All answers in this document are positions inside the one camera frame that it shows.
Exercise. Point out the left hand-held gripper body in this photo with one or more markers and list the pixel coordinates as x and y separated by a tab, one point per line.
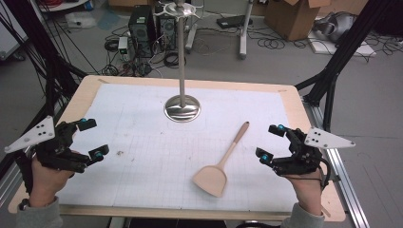
57	152

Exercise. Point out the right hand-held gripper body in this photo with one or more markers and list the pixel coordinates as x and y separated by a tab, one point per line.
301	156

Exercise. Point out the wooden spatula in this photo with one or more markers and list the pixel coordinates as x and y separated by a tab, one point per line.
210	180

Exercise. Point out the metal utensil stand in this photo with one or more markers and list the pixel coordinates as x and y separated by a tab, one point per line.
182	110

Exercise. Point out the person's left hand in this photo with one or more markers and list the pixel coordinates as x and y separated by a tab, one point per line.
47	183

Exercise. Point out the person's right hand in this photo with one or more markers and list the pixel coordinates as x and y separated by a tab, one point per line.
305	191

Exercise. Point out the grey metal clip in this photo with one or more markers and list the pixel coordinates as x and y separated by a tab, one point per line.
335	180

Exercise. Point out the white grid mat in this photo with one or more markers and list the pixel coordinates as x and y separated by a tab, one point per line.
142	177

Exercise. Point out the black wristwatch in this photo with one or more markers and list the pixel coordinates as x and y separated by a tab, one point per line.
23	204

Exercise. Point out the small white power device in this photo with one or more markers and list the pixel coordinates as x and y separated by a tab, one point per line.
123	45

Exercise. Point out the white flat board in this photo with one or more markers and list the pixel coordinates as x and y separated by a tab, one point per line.
342	49

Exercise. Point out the white stand leg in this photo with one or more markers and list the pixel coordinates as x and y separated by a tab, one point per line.
191	36
244	31

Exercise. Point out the clear plastic bag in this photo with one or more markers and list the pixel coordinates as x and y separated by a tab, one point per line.
79	20

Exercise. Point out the black computer tower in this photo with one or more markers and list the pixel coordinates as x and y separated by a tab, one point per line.
141	31

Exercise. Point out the cardboard box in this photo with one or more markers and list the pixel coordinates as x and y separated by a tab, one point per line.
291	19

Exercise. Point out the black flat device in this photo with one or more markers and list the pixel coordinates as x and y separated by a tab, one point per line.
233	21

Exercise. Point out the grey white headset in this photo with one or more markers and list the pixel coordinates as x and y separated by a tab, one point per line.
335	25

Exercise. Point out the open computer tower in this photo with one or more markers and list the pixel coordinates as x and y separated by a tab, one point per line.
167	31

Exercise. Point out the aluminium rail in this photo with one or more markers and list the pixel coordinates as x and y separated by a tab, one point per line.
345	177

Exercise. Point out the black metal frame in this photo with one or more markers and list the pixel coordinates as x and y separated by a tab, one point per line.
342	53
47	63

